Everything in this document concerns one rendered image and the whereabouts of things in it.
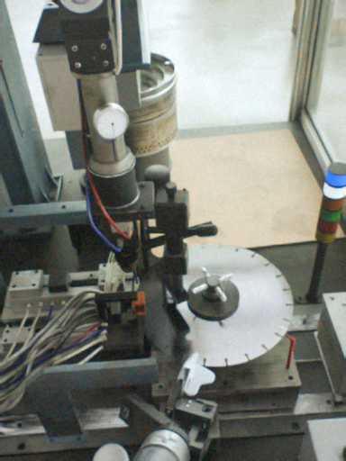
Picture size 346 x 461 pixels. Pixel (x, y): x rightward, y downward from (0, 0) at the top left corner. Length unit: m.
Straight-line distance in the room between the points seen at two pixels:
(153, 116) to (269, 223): 0.47
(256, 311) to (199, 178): 0.76
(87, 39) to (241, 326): 0.61
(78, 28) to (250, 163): 1.17
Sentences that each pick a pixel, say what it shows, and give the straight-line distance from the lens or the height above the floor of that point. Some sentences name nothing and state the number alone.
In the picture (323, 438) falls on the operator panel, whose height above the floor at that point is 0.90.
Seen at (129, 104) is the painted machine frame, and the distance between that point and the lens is 1.12.
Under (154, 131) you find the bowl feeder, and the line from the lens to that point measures 1.54.
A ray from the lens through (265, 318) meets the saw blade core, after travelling 1.04.
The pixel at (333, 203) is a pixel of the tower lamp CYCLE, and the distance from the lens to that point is 1.10.
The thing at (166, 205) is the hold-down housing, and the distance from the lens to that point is 0.82.
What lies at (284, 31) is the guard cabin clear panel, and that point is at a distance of 1.93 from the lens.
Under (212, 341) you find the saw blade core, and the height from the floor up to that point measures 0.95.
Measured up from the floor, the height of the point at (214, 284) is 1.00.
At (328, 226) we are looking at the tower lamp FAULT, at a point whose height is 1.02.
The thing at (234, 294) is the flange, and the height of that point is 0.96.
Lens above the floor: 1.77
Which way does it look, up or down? 43 degrees down
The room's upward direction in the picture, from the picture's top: 4 degrees counter-clockwise
